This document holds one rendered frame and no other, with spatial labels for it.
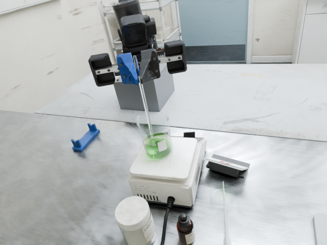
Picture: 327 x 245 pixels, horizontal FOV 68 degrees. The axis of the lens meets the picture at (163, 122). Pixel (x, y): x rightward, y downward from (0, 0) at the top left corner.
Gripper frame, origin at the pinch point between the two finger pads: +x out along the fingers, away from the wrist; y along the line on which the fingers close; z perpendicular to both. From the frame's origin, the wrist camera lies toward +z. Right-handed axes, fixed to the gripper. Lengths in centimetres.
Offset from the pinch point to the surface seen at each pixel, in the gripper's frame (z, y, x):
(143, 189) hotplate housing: -21.0, -3.5, 8.3
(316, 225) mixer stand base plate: -24.5, 25.4, 19.3
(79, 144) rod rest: -23.6, -22.2, -14.6
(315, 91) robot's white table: -26, 52, -24
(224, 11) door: -51, 97, -276
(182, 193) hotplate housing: -20.6, 4.0, 11.1
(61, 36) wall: -27, -71, -176
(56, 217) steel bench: -25.8, -23.4, 7.5
